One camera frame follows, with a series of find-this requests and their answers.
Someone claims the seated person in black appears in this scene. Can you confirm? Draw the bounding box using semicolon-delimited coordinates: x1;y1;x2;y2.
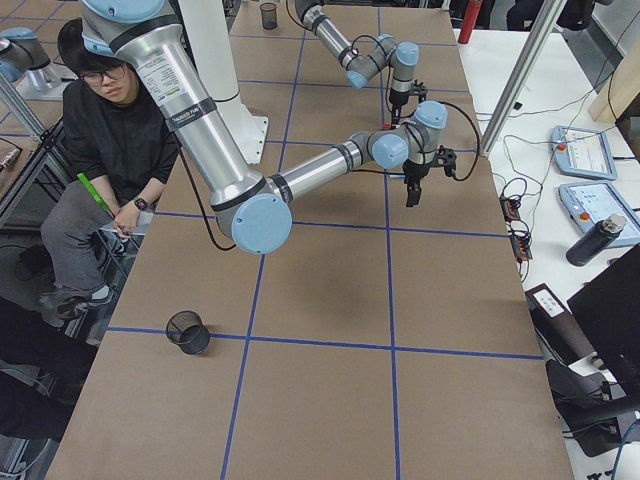
40;19;178;317

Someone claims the dark water bottle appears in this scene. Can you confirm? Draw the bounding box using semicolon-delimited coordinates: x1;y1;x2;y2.
565;214;627;266

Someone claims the far black mesh cup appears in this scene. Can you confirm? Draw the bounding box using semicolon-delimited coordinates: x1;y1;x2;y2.
259;2;278;30

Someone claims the orange usb hub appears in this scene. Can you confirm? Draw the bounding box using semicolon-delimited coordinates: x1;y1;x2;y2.
509;232;533;263
499;196;521;222

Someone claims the teach pendant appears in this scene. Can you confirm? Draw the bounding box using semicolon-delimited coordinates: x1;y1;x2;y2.
549;125;617;180
558;180;639;248

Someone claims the black monitor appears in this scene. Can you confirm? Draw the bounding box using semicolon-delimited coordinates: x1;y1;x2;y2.
568;246;639;394

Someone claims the near black mesh cup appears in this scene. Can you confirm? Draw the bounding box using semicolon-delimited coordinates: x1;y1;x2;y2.
165;310;210;355

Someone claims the lower teach pendant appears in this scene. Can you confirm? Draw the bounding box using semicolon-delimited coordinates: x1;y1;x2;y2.
558;180;639;248

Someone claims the black white remote box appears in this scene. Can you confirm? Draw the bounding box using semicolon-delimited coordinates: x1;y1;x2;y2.
525;283;597;365

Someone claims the green plastic clamp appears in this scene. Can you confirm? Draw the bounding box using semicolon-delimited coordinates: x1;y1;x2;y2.
77;172;115;218

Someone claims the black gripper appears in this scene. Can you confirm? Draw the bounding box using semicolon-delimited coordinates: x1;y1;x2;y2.
403;145;457;208
387;79;426;129

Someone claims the red bottle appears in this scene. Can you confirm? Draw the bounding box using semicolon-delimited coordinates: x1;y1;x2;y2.
457;0;482;44

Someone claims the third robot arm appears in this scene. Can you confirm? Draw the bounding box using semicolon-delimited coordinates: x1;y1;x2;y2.
1;27;52;91

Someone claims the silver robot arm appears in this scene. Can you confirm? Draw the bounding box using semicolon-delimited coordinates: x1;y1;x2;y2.
294;1;426;126
81;1;456;255

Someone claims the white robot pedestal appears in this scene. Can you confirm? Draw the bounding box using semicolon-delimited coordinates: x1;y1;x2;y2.
178;0;269;165

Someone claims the upper teach pendant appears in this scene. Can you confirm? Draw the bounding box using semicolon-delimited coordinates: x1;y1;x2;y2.
549;125;617;180

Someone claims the black mesh cup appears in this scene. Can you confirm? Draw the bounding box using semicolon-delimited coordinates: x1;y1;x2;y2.
165;310;210;355
259;2;278;30

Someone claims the aluminium frame post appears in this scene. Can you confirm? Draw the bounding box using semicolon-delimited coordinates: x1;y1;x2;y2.
479;0;566;157

